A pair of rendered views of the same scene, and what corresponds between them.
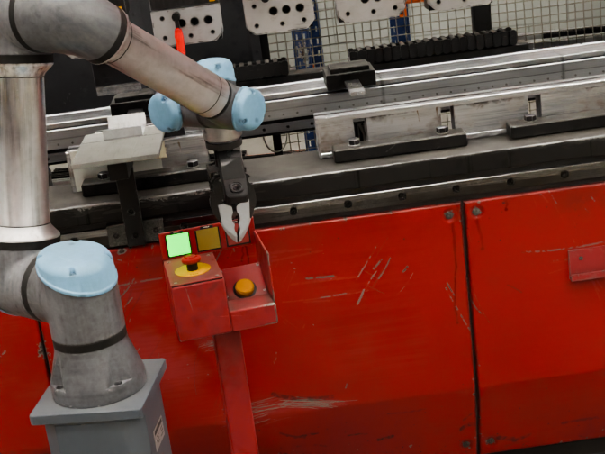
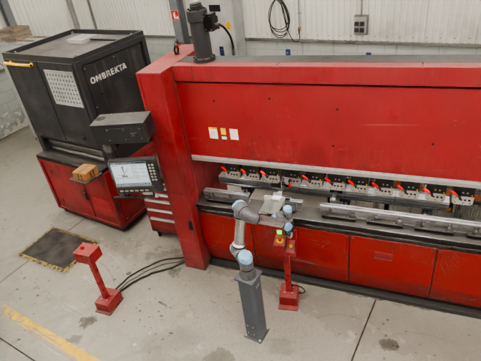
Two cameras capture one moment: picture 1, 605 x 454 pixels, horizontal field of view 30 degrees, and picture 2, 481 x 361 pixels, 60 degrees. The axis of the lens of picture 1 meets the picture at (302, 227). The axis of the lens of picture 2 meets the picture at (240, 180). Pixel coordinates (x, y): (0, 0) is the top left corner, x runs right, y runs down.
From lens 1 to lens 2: 2.06 m
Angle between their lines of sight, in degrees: 28
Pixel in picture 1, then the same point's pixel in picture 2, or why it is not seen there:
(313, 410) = (309, 263)
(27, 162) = (240, 235)
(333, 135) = (323, 209)
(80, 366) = (243, 273)
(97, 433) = (245, 285)
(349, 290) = (320, 244)
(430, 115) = (348, 211)
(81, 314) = (244, 266)
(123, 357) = (251, 273)
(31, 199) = (240, 241)
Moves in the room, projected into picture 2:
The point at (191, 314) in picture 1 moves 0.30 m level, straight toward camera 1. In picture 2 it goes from (276, 251) to (269, 274)
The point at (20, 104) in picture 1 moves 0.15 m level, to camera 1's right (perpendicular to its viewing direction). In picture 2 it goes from (240, 225) to (257, 228)
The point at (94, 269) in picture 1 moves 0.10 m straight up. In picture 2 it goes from (247, 260) to (245, 251)
